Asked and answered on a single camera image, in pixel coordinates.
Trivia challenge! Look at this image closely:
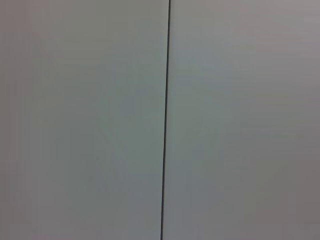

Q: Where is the dark wall panel seam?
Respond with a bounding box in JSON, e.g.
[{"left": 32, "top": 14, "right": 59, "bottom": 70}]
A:
[{"left": 160, "top": 0, "right": 172, "bottom": 240}]

